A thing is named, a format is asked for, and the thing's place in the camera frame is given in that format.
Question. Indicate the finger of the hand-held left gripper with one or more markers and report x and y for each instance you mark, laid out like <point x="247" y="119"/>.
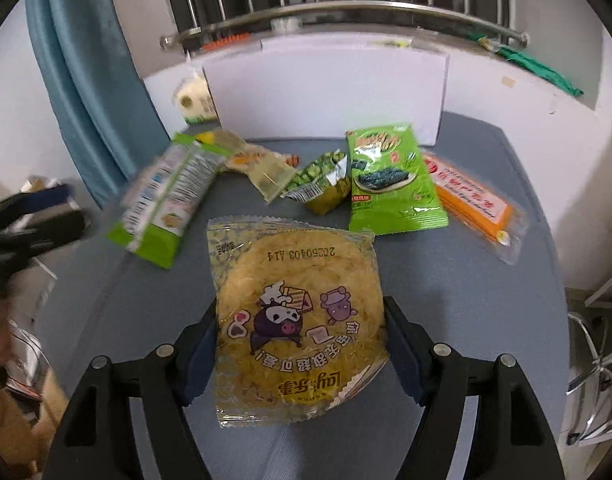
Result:
<point x="51" y="227"/>
<point x="41" y="197"/>

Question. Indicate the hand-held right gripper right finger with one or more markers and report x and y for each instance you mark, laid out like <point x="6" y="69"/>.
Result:
<point x="403" y="355"/>

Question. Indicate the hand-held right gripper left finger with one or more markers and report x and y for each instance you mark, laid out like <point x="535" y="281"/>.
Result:
<point x="202" y="357"/>

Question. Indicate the round yellow chip packet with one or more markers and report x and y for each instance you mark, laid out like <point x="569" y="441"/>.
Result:
<point x="296" y="310"/>

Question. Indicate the long green white packet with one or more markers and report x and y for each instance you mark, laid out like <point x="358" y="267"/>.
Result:
<point x="166" y="200"/>

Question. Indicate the orange clear-wrapped snack packet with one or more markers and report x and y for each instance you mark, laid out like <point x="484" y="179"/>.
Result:
<point x="478" y="205"/>

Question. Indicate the green seaweed snack packet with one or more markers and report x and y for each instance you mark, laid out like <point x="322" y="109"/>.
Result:
<point x="391" y="185"/>

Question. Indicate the small green pea packet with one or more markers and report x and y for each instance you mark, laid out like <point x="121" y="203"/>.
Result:
<point x="318" y="180"/>

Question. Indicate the clear yellow snack packet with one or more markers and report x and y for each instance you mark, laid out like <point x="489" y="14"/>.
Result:
<point x="258" y="167"/>

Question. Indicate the white cardboard box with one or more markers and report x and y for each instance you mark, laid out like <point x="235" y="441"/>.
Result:
<point x="326" y="85"/>

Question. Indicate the blue curtain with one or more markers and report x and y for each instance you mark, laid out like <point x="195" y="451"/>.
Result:
<point x="86" y="85"/>

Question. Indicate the yellow tissue pack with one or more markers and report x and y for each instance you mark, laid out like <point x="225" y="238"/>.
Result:
<point x="193" y="100"/>

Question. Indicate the white chair with chrome base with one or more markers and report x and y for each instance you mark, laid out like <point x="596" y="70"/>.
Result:
<point x="593" y="360"/>

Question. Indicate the orange pen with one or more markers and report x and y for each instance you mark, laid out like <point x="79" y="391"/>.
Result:
<point x="226" y="41"/>

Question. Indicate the beige tape patch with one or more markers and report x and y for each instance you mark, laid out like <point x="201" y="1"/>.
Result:
<point x="508" y="81"/>

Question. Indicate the clear tape roll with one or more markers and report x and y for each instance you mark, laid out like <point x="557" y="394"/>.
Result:
<point x="285" y="24"/>

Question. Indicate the dark green packet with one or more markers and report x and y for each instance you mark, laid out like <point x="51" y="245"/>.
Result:
<point x="541" y="70"/>

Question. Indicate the pale green pouch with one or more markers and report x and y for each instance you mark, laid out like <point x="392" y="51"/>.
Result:
<point x="488" y="44"/>

